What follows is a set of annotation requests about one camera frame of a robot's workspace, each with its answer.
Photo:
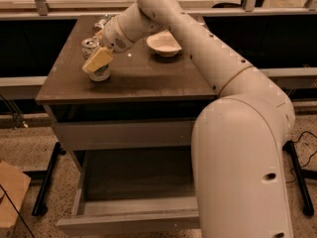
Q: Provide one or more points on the green can lying on side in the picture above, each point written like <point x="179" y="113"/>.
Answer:
<point x="101" y="23"/>

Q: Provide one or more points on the white bowl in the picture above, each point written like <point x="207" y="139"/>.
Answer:
<point x="164" y="44"/>

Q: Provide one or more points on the grey drawer cabinet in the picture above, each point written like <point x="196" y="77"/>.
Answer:
<point x="142" y="87"/>

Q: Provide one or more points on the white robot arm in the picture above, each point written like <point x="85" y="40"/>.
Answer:
<point x="237" y="140"/>

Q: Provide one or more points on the black left table leg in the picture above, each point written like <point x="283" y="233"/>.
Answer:
<point x="40" y="207"/>

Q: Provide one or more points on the closed top drawer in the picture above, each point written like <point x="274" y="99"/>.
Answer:
<point x="79" y="136"/>

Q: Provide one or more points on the black right table leg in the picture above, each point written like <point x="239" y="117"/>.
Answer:
<point x="301" y="175"/>

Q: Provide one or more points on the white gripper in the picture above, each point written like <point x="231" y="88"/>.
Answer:
<point x="114" y="37"/>

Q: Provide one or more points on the cardboard box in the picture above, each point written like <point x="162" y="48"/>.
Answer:
<point x="14" y="186"/>

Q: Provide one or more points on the open middle drawer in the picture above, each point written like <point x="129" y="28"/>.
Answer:
<point x="133" y="190"/>

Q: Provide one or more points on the black table leg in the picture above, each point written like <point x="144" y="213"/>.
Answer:
<point x="301" y="175"/>
<point x="40" y="207"/>

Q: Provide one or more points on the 7up can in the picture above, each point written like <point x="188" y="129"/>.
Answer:
<point x="88" y="46"/>

